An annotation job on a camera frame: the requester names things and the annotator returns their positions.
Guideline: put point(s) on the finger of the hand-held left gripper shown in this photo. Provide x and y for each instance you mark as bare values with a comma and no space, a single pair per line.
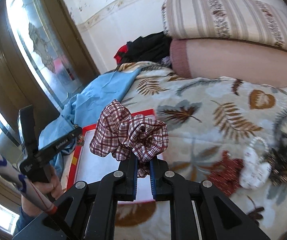
76,132

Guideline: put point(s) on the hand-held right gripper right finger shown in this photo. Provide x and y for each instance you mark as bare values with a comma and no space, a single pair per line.
153,182

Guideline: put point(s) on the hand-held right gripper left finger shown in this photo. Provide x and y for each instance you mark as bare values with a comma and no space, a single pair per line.
134,180

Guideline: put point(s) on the red shallow box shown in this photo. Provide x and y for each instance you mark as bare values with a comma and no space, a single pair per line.
101,175

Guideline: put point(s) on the red and white plaid scrunchie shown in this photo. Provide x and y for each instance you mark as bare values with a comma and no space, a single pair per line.
123,135

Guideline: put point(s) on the dark red dotted scrunchie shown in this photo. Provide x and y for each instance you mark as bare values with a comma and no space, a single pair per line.
228,172

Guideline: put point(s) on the white dotted scrunchie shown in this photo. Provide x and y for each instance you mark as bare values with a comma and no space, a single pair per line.
253,172

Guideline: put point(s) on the black bow hair clip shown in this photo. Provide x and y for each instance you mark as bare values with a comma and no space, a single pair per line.
283,160

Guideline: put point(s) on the person's left forearm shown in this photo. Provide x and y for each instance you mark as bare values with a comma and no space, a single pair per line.
24,220

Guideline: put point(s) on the person's left hand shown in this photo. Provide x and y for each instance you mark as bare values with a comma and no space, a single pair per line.
53,186

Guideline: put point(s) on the white rod with blue marks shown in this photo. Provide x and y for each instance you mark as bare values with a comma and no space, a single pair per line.
13,175

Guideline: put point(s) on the light blue cloth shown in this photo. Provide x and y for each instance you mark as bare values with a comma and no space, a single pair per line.
96,92

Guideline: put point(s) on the red clothing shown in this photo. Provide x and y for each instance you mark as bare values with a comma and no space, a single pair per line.
119,55

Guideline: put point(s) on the leaf printed blanket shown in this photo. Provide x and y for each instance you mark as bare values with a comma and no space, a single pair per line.
203,97

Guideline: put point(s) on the black clothing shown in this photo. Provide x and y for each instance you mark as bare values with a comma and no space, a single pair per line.
148,47

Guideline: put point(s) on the grey patterned fabric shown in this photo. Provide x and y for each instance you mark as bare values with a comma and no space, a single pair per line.
166,61

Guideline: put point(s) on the pink bolster pillow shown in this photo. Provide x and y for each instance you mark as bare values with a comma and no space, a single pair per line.
233,60

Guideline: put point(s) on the striped floral pillow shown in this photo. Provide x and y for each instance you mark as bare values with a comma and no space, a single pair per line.
221,17

